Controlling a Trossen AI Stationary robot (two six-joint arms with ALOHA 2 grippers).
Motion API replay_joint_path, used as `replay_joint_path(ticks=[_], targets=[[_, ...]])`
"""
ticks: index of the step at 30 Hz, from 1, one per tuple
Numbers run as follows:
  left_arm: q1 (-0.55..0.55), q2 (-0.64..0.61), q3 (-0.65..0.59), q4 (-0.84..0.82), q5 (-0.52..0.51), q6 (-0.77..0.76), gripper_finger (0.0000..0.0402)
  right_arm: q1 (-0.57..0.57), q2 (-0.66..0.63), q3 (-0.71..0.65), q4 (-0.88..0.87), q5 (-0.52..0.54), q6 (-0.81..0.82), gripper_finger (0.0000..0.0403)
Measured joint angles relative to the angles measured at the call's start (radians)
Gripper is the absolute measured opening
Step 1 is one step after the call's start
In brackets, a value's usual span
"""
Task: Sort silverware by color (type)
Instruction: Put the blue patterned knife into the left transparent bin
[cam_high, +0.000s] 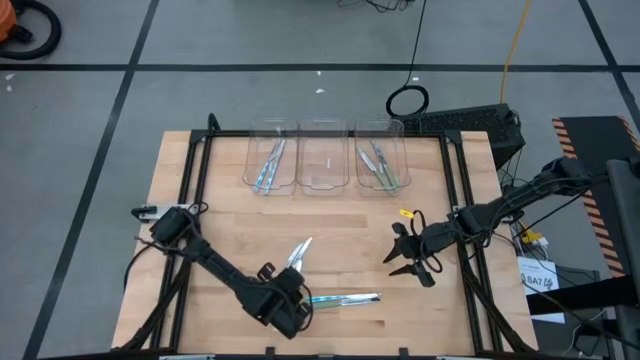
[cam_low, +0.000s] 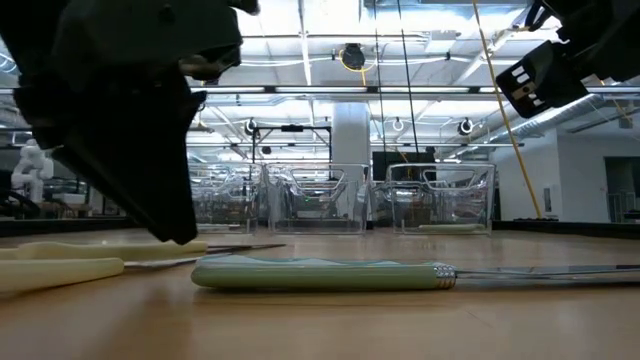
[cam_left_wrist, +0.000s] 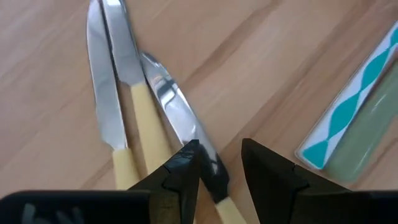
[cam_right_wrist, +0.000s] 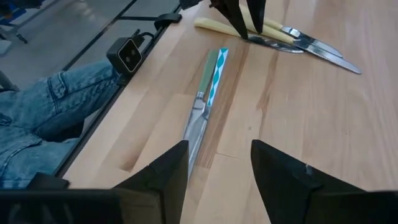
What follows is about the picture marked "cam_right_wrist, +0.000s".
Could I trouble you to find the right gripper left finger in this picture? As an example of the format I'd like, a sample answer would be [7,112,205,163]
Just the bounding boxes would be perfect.
[0,139,190,224]

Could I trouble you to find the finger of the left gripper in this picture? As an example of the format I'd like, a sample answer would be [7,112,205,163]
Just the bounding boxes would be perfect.
[211,0,249,40]
[247,0,267,34]

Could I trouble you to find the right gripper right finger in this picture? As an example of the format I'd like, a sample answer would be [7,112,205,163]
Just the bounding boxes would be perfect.
[251,139,398,224]

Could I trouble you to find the cream handled table knife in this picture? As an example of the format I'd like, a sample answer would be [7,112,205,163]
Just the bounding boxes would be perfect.
[239,4,363,75]
[264,17,345,59]
[194,17,305,54]

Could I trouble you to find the teal white patterned knife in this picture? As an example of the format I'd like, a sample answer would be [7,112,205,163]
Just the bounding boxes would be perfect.
[186,47,229,175]

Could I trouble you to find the green handled table knife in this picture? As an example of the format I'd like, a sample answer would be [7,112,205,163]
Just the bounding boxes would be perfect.
[182,49,220,180]

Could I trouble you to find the person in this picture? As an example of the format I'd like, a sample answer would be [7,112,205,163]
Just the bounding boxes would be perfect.
[0,59,122,190]

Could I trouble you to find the blue metal stand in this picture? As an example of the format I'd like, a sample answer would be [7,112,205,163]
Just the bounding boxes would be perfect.
[0,0,44,44]

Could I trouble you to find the small black table camera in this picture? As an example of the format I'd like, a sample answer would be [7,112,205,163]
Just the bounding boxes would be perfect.
[106,29,156,77]

